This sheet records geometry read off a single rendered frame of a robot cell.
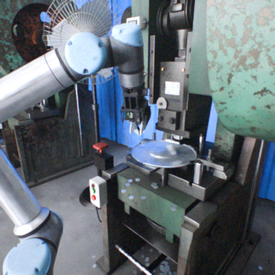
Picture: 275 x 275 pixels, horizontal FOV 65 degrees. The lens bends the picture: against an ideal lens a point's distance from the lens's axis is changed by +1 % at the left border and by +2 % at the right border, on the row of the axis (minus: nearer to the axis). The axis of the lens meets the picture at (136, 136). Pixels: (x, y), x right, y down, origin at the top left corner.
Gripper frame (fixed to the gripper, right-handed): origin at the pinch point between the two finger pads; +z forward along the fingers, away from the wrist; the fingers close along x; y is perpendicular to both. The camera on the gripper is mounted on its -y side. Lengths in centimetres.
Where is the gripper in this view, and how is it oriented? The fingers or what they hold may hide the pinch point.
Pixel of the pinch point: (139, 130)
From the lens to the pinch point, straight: 78.1
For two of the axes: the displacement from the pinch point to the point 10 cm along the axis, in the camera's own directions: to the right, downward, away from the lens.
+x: 9.7, 0.8, -2.3
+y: -2.3, 6.5, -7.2
